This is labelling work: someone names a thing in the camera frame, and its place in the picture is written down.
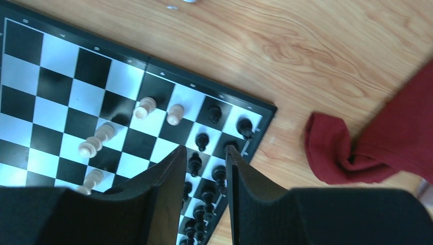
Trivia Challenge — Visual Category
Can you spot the black chess pawn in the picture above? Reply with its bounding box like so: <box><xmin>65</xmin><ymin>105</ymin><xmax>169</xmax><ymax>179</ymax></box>
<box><xmin>207</xmin><ymin>105</ymin><xmax>222</xmax><ymax>124</ymax></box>

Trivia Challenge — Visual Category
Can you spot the black chess piece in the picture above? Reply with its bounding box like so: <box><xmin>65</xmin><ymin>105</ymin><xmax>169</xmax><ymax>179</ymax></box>
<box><xmin>225</xmin><ymin>141</ymin><xmax>239</xmax><ymax>152</ymax></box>
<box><xmin>212</xmin><ymin>165</ymin><xmax>226</xmax><ymax>195</ymax></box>

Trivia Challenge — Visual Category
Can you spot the white chess piece tall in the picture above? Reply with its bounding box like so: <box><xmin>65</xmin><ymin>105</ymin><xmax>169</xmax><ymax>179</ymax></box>
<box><xmin>133</xmin><ymin>97</ymin><xmax>157</xmax><ymax>120</ymax></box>

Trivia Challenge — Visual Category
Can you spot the black chess piece corner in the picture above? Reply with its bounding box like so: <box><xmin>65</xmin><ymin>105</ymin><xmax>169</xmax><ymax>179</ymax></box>
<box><xmin>236</xmin><ymin>118</ymin><xmax>254</xmax><ymax>140</ymax></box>

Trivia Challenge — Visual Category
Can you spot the red shirt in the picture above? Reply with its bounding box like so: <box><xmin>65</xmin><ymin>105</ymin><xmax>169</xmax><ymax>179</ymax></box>
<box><xmin>304</xmin><ymin>62</ymin><xmax>432</xmax><ymax>184</ymax></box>

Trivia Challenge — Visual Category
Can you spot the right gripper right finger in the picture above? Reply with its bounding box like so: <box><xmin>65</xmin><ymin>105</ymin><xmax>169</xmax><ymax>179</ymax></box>
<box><xmin>225</xmin><ymin>145</ymin><xmax>432</xmax><ymax>244</ymax></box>

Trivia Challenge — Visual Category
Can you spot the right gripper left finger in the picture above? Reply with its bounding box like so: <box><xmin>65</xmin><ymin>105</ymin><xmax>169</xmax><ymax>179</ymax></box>
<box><xmin>1</xmin><ymin>145</ymin><xmax>186</xmax><ymax>244</ymax></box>

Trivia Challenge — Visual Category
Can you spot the black white chessboard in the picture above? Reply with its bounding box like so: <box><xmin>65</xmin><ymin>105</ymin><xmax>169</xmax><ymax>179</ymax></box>
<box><xmin>1</xmin><ymin>1</ymin><xmax>277</xmax><ymax>244</ymax></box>

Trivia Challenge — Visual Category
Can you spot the white chess pawn top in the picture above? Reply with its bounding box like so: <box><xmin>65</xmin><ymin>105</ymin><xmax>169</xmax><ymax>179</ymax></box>
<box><xmin>166</xmin><ymin>104</ymin><xmax>184</xmax><ymax>126</ymax></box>

